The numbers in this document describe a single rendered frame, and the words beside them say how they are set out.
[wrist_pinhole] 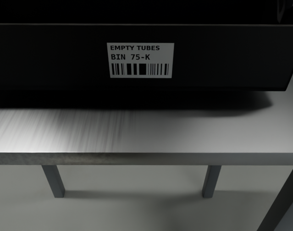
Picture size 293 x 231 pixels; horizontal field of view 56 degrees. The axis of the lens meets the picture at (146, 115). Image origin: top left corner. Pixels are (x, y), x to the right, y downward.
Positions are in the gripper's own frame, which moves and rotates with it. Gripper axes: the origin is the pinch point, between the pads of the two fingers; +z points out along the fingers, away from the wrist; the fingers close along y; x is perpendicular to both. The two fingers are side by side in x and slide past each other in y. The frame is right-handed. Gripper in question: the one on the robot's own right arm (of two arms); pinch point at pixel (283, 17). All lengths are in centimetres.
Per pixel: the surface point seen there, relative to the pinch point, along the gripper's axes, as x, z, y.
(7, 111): 10.6, 11.1, 45.2
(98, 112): 10.9, 11.2, 30.2
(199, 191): -25, 91, -1
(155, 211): -16, 91, 19
